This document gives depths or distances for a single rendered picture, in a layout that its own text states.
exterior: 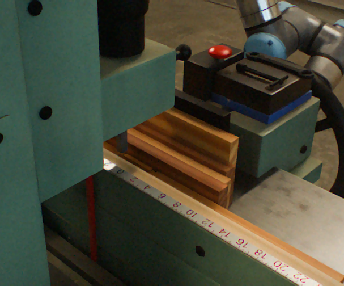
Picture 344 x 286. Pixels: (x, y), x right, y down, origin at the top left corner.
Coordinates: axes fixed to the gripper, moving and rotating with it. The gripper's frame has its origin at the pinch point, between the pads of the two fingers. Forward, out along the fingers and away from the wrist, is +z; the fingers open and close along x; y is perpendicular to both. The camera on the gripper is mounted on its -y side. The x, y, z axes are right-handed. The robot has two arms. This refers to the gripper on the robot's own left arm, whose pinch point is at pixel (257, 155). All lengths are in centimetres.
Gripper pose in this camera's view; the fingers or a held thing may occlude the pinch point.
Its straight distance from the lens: 107.5
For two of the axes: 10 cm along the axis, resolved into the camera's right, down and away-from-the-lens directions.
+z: -5.9, 7.6, -2.9
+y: 3.2, 5.5, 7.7
